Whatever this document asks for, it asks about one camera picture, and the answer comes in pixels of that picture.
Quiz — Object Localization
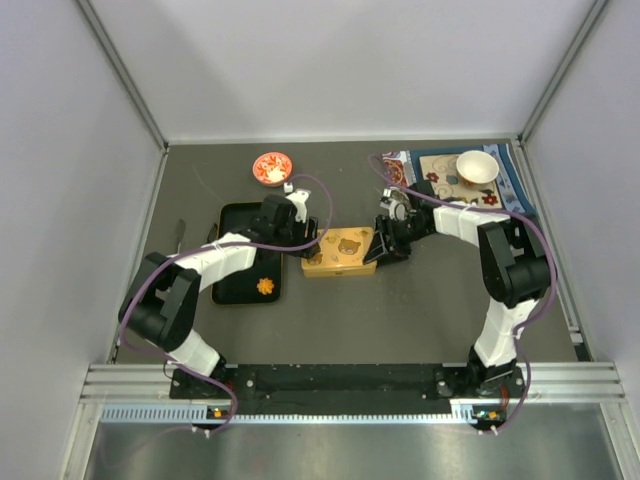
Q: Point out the patterned cloth mat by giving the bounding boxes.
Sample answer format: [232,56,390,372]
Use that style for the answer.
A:
[381,143,535,214]

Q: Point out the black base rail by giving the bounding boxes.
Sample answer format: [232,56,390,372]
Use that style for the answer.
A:
[169,363,531,415]

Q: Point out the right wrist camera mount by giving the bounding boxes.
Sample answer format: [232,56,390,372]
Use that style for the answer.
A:
[380,186,412,221]

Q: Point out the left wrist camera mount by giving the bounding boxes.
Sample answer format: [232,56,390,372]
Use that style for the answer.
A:
[283,182,311,223]

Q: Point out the yellow cookie tin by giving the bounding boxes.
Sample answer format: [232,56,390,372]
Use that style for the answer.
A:
[301,262,377,278]

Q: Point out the white bowl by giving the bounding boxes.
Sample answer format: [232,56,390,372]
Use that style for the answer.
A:
[456,150,500,185]

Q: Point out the black rectangular tray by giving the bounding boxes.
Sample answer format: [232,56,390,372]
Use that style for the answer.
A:
[211,202,283,306]

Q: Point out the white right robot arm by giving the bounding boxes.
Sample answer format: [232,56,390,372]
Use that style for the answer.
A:
[364,181,555,397]

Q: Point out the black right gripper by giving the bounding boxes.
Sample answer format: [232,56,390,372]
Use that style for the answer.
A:
[364,215,432,268]

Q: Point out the orange flower cookie bottom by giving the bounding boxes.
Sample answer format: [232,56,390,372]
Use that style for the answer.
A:
[256,278,275,296]

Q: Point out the red patterned small bowl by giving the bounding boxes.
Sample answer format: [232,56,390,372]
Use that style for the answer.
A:
[252,152,293,187]

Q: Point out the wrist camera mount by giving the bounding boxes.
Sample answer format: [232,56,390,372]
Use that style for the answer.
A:
[380,186,412,221]
[283,182,311,223]

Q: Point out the wooden puzzle board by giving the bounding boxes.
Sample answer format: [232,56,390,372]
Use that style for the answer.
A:
[418,154,502,209]

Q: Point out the silver metal tongs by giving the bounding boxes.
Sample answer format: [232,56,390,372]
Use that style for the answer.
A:
[175,219,218,254]

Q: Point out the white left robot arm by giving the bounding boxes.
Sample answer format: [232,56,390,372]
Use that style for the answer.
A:
[118,189,319,397]

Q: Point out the silver tin lid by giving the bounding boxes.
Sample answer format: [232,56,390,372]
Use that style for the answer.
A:
[301,227,374,273]

